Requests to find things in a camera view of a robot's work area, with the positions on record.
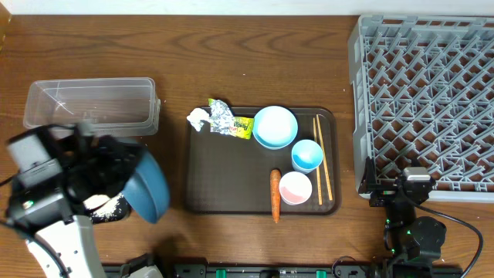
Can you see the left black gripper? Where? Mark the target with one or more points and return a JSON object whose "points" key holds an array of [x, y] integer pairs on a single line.
{"points": [[117, 148]]}

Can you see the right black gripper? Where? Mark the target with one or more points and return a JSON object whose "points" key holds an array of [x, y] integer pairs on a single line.
{"points": [[369, 181]]}

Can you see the pile of white rice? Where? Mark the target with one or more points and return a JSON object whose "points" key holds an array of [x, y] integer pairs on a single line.
{"points": [[104, 204]]}

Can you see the dark blue bowl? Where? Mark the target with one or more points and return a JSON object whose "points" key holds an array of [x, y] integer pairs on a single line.
{"points": [[147, 190]]}

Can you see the pink cup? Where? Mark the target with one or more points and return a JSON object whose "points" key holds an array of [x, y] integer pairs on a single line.
{"points": [[295, 188]]}

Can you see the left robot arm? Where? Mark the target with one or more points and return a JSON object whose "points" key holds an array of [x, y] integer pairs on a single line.
{"points": [[55, 178]]}

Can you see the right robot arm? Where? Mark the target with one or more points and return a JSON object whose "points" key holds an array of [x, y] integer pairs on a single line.
{"points": [[415, 242]]}

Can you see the grey dishwasher rack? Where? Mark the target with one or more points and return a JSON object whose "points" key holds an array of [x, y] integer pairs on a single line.
{"points": [[423, 90]]}

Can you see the right wooden chopstick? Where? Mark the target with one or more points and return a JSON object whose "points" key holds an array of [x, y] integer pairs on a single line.
{"points": [[325, 158]]}

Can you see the wooden chopstick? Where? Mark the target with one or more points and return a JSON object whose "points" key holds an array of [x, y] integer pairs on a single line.
{"points": [[318, 170], [325, 158]]}

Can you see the black tray bin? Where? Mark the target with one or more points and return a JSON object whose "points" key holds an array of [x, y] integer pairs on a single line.
{"points": [[112, 210]]}

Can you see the clear plastic bin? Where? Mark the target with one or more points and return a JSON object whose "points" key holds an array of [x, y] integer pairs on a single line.
{"points": [[121, 107]]}

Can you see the light blue cup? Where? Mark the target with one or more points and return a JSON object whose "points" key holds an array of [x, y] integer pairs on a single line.
{"points": [[306, 156]]}

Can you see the left wooden chopstick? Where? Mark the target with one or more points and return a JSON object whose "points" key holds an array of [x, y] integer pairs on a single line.
{"points": [[318, 170]]}

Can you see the orange carrot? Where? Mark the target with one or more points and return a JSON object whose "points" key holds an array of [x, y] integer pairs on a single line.
{"points": [[275, 177]]}

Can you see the light blue bowl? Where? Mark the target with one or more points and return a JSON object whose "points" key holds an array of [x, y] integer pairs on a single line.
{"points": [[275, 127]]}

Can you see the crumpled white tissue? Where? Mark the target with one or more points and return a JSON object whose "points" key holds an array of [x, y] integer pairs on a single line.
{"points": [[198, 117]]}

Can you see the brown serving tray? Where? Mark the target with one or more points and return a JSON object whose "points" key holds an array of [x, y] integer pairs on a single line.
{"points": [[229, 175]]}

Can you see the crumpled aluminium foil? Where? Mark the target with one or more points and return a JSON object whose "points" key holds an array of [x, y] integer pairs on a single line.
{"points": [[221, 118]]}

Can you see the yellow green snack wrapper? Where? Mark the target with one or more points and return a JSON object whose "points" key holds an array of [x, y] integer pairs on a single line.
{"points": [[242, 127]]}

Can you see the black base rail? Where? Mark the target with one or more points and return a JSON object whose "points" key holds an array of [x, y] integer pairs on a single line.
{"points": [[148, 265]]}

